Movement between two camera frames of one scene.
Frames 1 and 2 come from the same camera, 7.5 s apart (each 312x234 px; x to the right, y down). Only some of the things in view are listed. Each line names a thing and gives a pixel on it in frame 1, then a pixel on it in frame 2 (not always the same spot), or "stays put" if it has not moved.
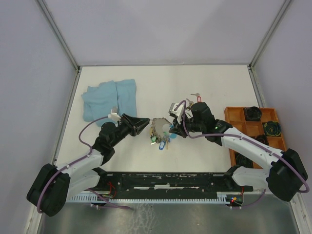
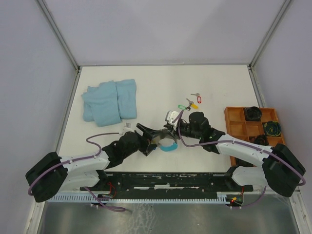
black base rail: (167, 185) stays put
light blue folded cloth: (97, 102) stays put
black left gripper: (135, 124) -> (146, 138)
